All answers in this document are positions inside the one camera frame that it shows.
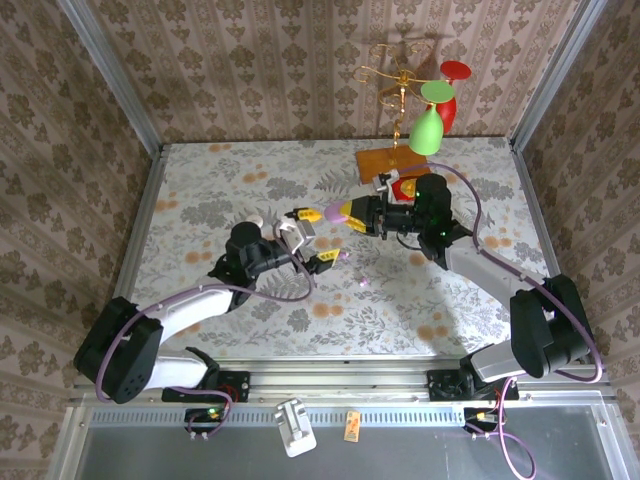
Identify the aluminium frame post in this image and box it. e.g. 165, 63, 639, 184
509, 0, 614, 151
56, 0, 166, 156

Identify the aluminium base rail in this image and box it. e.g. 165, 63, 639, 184
74, 357, 616, 406

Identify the red plastic wine glass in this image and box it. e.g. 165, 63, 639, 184
424, 59, 473, 136

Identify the white plastic bracket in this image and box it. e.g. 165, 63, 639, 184
273, 398, 318, 459

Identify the small black control board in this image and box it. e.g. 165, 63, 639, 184
184, 407, 231, 426
463, 407, 501, 431

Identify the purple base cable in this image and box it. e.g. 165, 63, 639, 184
172, 388, 237, 440
487, 382, 539, 480

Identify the gold wire glass rack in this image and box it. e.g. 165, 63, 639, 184
352, 39, 435, 186

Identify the purple earbud charging case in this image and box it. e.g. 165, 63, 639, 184
323, 201, 354, 225

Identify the grey slotted cable duct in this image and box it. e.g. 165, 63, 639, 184
134, 403, 469, 427

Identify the small orange tag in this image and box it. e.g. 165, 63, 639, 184
343, 409, 361, 444

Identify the green plastic wine glass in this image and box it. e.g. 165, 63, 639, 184
408, 79, 457, 156

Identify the aluminium table side rail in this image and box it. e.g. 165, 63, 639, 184
508, 138, 571, 301
102, 144, 166, 351

